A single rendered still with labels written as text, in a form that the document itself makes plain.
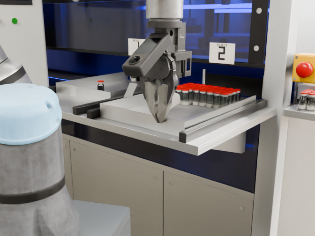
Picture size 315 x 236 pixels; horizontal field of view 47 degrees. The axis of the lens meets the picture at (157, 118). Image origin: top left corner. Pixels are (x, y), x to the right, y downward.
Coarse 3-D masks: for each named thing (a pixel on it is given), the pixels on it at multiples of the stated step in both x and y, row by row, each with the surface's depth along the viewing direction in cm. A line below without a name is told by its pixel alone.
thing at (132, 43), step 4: (128, 40) 130; (132, 40) 129; (136, 40) 127; (140, 40) 126; (128, 44) 130; (132, 44) 129; (136, 44) 128; (140, 44) 127; (128, 48) 131; (132, 48) 129; (136, 48) 128; (128, 52) 131; (132, 52) 130
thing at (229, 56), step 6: (210, 48) 109; (216, 48) 108; (228, 48) 106; (234, 48) 104; (210, 54) 110; (216, 54) 109; (222, 54) 107; (228, 54) 106; (234, 54) 105; (210, 60) 110; (216, 60) 109; (222, 60) 108; (228, 60) 106
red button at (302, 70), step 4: (300, 64) 91; (304, 64) 90; (308, 64) 90; (296, 68) 91; (300, 68) 90; (304, 68) 90; (308, 68) 89; (312, 68) 90; (296, 72) 92; (300, 72) 91; (304, 72) 90; (308, 72) 90; (312, 72) 90; (300, 76) 91; (304, 76) 91; (308, 76) 91
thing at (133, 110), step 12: (132, 96) 99; (252, 96) 98; (108, 108) 89; (120, 108) 86; (132, 108) 99; (144, 108) 99; (180, 108) 99; (192, 108) 99; (204, 108) 99; (228, 108) 88; (120, 120) 87; (132, 120) 84; (144, 120) 82; (168, 120) 77; (180, 120) 75; (192, 120) 77; (204, 120) 80; (168, 132) 78
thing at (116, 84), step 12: (120, 72) 142; (60, 84) 118; (72, 84) 124; (84, 84) 129; (96, 84) 133; (108, 84) 134; (120, 84) 134; (84, 96) 111; (96, 96) 108; (108, 96) 104
